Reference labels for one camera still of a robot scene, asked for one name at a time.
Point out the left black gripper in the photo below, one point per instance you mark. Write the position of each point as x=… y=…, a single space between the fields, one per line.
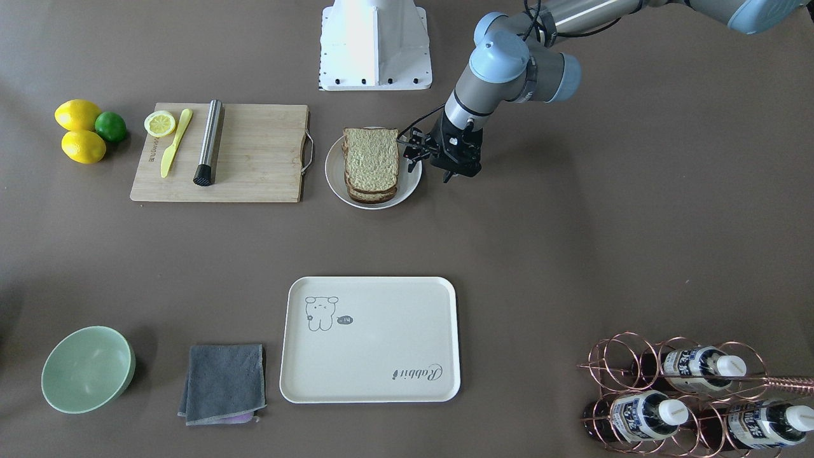
x=433 y=149

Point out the white plate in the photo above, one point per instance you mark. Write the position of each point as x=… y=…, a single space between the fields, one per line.
x=334 y=170

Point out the bread slice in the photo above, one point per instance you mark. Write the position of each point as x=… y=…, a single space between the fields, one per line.
x=371 y=159
x=372 y=198

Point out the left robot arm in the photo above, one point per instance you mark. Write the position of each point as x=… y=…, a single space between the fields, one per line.
x=513 y=61

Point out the cream rabbit tray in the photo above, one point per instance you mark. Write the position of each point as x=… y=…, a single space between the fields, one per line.
x=370 y=339

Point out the bread slice on plate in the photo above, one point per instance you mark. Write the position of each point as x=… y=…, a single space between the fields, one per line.
x=372 y=198

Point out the wooden cutting board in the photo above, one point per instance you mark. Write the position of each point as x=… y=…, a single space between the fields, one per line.
x=260 y=158

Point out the yellow plastic knife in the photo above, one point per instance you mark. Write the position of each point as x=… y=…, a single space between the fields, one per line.
x=169 y=153

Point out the lemon slice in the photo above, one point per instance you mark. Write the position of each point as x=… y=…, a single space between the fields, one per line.
x=160 y=124

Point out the grey folded cloth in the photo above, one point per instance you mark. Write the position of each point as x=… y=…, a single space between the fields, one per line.
x=225 y=384

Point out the lime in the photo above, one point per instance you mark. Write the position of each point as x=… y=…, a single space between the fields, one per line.
x=111 y=127

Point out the tea bottle front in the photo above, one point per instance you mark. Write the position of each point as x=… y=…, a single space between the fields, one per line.
x=634 y=417

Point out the tea bottle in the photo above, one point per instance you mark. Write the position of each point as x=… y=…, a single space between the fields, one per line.
x=697 y=370
x=634 y=417
x=758 y=425

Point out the lower whole lemon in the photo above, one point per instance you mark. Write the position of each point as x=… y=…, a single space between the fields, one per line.
x=85 y=147

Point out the whole lemon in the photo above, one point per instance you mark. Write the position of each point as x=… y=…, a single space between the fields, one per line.
x=85 y=147
x=76 y=115

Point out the upper whole lemon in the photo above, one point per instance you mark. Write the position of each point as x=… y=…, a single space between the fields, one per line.
x=76 y=115

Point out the green bowl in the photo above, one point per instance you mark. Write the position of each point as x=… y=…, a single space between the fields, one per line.
x=87 y=370

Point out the tea bottle back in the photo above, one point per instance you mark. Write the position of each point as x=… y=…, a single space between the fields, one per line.
x=758 y=425

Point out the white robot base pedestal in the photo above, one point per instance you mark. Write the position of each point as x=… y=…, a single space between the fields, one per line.
x=374 y=46

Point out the copper wire bottle rack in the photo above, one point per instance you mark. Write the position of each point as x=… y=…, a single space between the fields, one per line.
x=683 y=398

